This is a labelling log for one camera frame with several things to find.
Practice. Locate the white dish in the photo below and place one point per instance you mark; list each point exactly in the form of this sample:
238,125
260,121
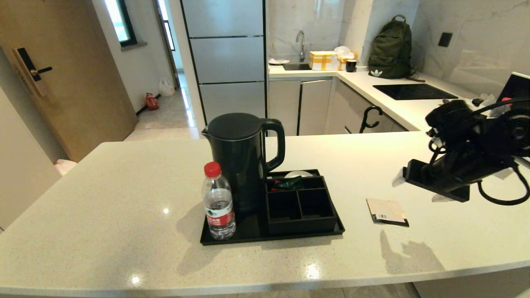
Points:
278,61

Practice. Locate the grey refrigerator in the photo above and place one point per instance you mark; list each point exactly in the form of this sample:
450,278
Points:
227,58

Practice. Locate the black microwave oven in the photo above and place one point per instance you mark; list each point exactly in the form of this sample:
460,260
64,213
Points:
517,87

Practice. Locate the black induction cooktop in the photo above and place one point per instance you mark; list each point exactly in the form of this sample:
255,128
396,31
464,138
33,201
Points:
414,92

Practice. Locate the grey counter cabinet front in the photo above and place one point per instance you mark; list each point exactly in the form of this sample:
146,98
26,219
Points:
348,107

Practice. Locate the black compartment organizer box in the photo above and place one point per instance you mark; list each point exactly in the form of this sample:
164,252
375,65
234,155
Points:
302,225

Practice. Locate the black mug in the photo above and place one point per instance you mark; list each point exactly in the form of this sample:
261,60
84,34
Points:
351,66

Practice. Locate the wooden door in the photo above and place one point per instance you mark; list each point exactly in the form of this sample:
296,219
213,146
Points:
83,82

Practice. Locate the kitchen sink basin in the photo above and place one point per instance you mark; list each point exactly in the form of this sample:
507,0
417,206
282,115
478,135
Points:
296,66

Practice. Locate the black wall socket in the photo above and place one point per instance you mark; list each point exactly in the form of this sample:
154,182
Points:
445,39

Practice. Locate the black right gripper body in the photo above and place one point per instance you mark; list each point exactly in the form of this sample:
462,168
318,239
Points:
447,182

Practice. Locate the brown paper packet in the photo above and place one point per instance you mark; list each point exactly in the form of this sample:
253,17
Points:
385,209

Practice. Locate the yellow taped cardboard box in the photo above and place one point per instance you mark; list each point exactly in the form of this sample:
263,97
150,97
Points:
323,61

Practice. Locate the black framed window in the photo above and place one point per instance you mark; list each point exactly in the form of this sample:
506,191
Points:
118,20

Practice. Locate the red label water bottle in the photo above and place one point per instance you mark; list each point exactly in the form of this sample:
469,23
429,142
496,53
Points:
218,207

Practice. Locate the black electric kettle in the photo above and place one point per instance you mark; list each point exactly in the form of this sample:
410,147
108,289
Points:
240,165

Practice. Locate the green backpack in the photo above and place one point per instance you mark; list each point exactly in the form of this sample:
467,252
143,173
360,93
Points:
391,49

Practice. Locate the black serving tray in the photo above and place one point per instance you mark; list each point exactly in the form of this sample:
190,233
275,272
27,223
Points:
248,229

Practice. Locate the crumpled white bag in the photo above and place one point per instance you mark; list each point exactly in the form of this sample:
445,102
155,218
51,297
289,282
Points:
342,50

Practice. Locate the small black object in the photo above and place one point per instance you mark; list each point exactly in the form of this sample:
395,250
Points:
477,101

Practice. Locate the white trash bag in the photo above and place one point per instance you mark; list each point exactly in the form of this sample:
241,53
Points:
65,167

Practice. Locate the white plastic bag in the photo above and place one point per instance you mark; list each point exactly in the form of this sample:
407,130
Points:
167,87

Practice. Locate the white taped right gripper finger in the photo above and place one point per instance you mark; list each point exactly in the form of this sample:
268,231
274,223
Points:
400,178
440,198

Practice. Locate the red bag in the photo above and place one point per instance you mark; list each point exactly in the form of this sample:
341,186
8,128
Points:
152,102

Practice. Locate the chrome sink faucet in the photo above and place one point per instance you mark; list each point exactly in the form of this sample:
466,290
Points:
302,41

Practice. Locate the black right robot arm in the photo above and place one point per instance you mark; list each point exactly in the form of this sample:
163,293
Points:
451,120

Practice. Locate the grey cabinet door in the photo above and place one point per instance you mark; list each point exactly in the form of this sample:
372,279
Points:
314,105
283,105

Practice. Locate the red and black object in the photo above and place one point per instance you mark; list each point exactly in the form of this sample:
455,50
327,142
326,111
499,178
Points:
273,188

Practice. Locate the clear crumpled plastic wrap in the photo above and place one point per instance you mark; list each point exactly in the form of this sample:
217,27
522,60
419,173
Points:
488,99

